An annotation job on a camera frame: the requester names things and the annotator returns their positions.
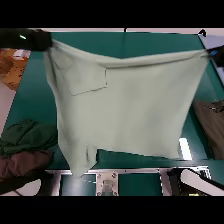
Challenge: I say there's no pale green shirt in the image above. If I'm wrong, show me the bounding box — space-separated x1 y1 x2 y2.
43 38 210 179

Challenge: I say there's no dark green garment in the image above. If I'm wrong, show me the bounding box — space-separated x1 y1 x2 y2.
0 119 59 158

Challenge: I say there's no grey-brown garment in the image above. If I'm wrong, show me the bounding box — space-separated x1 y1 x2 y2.
192 98 224 164

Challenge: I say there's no dark brown garment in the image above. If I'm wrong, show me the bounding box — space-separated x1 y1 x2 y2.
0 149 55 183

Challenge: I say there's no silver frame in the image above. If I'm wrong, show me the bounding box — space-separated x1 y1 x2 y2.
44 166 212 197

